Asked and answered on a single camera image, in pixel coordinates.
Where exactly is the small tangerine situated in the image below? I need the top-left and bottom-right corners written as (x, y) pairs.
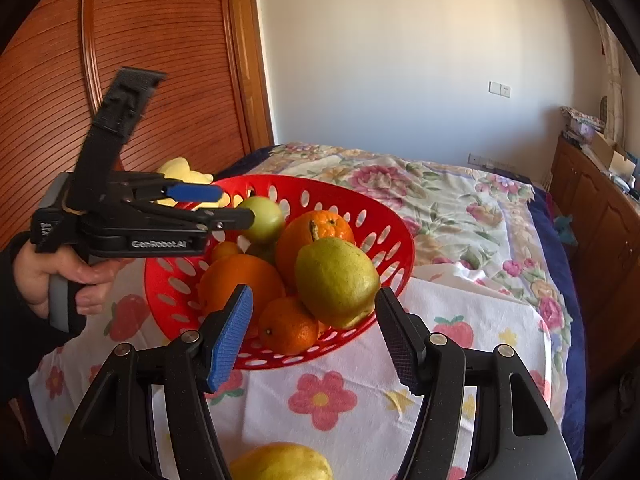
top-left (209, 241), bottom-right (246, 263)
top-left (257, 296), bottom-right (321, 356)

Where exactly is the white floral cloth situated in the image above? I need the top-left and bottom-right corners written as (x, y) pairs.
top-left (27, 257), bottom-right (573, 480)

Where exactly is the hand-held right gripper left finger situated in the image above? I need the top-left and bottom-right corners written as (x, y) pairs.
top-left (52, 283), bottom-right (255, 480)

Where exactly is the person's left forearm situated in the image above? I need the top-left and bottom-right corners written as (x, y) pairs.
top-left (0, 232), bottom-right (88, 401)

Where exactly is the red perforated plastic basket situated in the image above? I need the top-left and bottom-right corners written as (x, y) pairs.
top-left (144, 174), bottom-right (416, 372)

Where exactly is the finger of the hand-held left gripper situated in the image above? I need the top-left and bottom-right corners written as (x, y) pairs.
top-left (132, 200), bottom-right (256, 235)
top-left (125, 172), bottom-right (225, 206)

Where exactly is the yellow-green apple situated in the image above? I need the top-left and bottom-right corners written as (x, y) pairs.
top-left (235, 196), bottom-right (285, 243)

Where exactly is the person's left hand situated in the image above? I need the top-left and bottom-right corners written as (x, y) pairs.
top-left (14, 246), bottom-right (118, 320)

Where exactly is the stack of folded cloths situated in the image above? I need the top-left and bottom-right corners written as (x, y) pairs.
top-left (560, 106), bottom-right (603, 148)

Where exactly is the patterned curtain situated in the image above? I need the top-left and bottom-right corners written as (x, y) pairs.
top-left (580, 0), bottom-right (633, 156)

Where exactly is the teal cloth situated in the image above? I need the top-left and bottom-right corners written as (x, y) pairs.
top-left (552, 212), bottom-right (578, 246)

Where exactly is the cardboard box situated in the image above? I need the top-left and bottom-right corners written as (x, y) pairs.
top-left (590, 132), bottom-right (636, 181)

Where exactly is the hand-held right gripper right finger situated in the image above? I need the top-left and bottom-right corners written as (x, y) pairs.
top-left (374, 287), bottom-right (578, 480)

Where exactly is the large orange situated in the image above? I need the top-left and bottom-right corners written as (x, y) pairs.
top-left (274, 210), bottom-right (356, 291)
top-left (197, 253), bottom-right (287, 338)

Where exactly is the wooden cabinet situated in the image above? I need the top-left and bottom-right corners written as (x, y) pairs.
top-left (550, 135), bottom-right (640, 376)

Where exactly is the yellow plush toy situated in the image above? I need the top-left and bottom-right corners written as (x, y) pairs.
top-left (156, 157), bottom-right (233, 208)

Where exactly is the beige floral quilt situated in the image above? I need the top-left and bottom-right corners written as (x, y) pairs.
top-left (225, 142), bottom-right (588, 466)

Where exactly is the slatted wooden wardrobe door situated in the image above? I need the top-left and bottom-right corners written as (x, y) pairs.
top-left (0, 0), bottom-right (251, 251)

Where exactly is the yellow-green pear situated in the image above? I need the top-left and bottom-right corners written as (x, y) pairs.
top-left (229, 441), bottom-right (333, 480)
top-left (294, 220), bottom-right (381, 330)

